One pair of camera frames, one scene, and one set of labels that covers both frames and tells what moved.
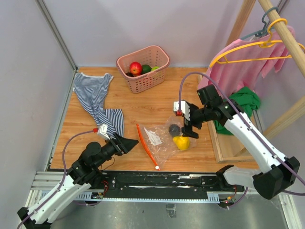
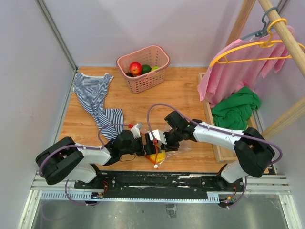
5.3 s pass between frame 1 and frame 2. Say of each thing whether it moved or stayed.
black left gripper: moved
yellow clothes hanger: stayed
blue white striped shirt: stayed
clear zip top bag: moved
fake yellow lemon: moved
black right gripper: moved
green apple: stayed
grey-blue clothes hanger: stayed
